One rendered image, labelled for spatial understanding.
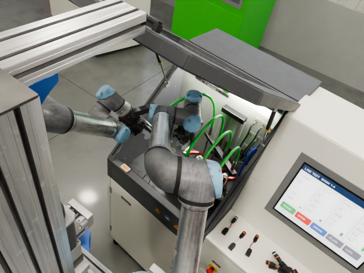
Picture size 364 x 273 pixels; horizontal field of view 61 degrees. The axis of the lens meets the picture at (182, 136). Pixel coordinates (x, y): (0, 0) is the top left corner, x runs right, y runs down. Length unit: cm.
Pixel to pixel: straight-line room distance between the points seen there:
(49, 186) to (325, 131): 108
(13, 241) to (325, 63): 509
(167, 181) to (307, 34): 458
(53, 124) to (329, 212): 112
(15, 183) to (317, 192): 118
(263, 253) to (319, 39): 413
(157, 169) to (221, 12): 333
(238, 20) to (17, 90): 364
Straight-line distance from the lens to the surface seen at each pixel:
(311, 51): 535
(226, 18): 407
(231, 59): 169
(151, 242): 199
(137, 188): 170
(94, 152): 309
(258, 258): 156
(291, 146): 138
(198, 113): 128
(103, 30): 60
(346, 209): 143
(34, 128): 47
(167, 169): 90
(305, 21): 525
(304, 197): 145
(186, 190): 92
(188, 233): 99
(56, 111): 102
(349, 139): 139
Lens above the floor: 229
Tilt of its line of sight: 44 degrees down
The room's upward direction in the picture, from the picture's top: 13 degrees clockwise
